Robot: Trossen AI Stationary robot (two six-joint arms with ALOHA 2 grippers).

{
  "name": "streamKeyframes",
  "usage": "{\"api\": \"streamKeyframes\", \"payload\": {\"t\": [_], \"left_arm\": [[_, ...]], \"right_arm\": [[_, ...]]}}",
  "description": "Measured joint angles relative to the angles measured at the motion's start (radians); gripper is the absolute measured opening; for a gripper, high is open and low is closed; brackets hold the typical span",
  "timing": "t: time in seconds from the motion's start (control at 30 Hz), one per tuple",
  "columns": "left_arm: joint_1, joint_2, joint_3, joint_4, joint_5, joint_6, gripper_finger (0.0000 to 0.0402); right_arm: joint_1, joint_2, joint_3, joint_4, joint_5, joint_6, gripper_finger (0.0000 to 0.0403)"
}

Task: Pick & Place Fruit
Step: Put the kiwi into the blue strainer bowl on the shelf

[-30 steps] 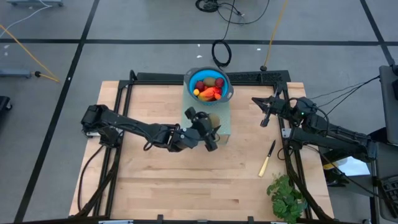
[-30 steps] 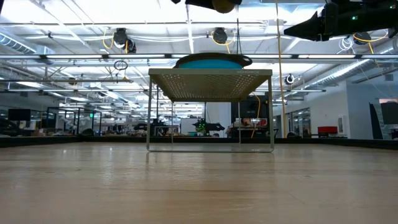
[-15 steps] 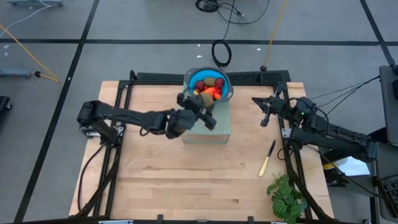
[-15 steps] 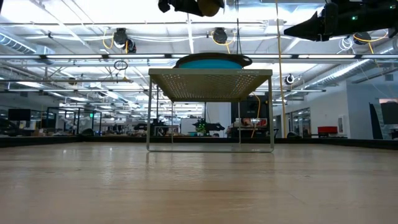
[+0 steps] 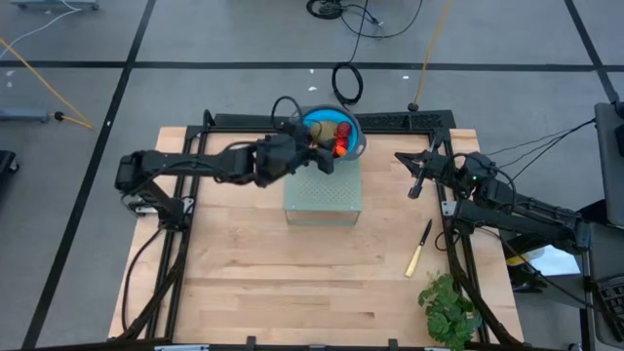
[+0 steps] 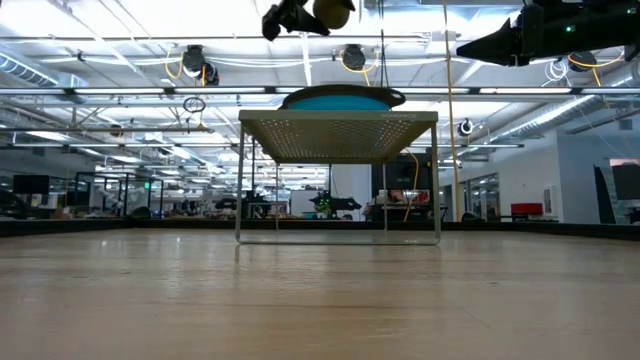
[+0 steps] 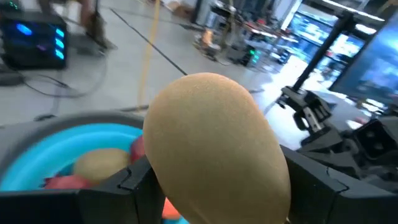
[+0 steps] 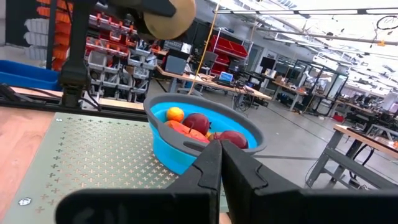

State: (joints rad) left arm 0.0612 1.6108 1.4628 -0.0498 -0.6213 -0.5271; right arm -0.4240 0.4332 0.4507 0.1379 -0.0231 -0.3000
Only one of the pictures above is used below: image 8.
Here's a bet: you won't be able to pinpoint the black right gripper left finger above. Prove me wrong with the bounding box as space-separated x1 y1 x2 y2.
167 139 223 224

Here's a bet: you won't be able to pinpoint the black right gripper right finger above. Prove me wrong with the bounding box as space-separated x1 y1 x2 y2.
221 139 301 224

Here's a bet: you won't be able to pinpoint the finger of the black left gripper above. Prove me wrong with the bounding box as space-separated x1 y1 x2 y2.
107 0 177 18
133 12 157 40

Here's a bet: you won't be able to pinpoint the brown green kiwi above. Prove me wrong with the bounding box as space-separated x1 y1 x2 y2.
143 0 197 40

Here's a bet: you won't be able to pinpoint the small orange red pear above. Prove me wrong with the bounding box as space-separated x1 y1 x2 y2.
165 106 185 123
205 131 222 142

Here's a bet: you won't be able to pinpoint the dark red plum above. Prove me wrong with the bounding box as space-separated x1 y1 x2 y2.
182 113 211 136
217 129 249 149

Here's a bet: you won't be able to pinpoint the red yellow mango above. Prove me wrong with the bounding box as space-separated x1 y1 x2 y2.
164 119 211 144

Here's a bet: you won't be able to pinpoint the grey computer case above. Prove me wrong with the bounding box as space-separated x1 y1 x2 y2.
164 55 187 75

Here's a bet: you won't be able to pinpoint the blue grey collapsible colander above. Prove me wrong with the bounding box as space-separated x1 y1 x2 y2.
143 93 267 175

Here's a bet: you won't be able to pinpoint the grey red drawer rack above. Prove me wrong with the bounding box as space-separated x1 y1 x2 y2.
85 14 158 102

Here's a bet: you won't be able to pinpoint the orange parts bin rack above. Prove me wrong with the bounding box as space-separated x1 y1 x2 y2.
35 0 74 71

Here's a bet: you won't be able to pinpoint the red bin shelf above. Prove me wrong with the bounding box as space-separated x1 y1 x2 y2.
210 27 249 77

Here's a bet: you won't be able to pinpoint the long wooden workbench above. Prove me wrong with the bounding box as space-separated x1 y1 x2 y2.
155 65 273 110

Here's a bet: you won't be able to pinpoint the open laptop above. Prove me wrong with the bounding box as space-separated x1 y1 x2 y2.
217 71 234 86

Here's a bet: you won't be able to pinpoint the wooden table grey legs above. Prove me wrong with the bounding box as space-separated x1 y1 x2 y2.
306 123 398 190

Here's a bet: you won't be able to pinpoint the green perforated metal shelf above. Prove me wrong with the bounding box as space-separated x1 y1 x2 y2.
2 112 229 224

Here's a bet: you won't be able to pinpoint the blue plastic bin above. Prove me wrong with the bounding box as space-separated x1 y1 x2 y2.
0 59 63 91

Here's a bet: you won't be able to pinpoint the black monitor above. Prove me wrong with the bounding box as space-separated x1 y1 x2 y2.
260 57 276 71

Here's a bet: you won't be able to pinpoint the long ceiling light bar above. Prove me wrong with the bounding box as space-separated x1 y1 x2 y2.
213 7 398 16

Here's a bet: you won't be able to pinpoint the yellow hanging cable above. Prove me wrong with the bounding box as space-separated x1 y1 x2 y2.
188 0 222 96

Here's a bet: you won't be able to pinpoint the black hanging cable coil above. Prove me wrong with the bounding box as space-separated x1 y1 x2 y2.
376 14 398 31

